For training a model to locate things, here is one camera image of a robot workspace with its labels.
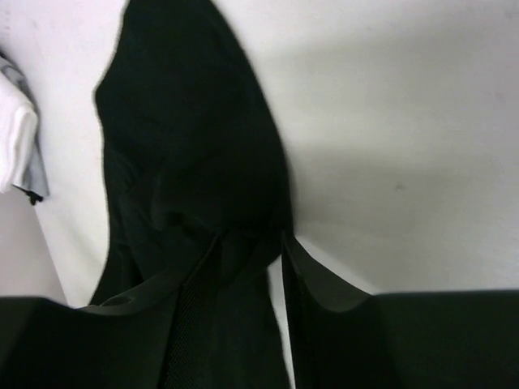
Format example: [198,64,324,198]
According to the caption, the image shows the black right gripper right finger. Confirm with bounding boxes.
[281,236,518,388]

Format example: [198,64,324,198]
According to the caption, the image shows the folded grey tank top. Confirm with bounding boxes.
[1,56,49,199]

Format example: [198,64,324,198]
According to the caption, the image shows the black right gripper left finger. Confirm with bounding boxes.
[1,237,221,388]

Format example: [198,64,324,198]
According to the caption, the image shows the folded white tank top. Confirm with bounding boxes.
[1,74,38,193]

